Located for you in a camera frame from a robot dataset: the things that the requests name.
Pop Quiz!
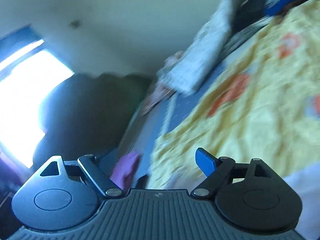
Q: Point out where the light lavender long-sleeve top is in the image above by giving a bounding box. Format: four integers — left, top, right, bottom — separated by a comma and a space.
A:
284, 163, 320, 239

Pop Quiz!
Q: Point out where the yellow cartoon print quilt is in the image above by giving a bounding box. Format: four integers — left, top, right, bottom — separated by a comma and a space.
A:
147, 0, 319, 189

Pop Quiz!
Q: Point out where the blue knitted blanket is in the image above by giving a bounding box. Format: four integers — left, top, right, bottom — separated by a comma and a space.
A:
117, 62, 226, 188

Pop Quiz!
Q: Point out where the white floral quilt edge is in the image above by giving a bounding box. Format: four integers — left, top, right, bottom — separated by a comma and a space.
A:
157, 0, 246, 95

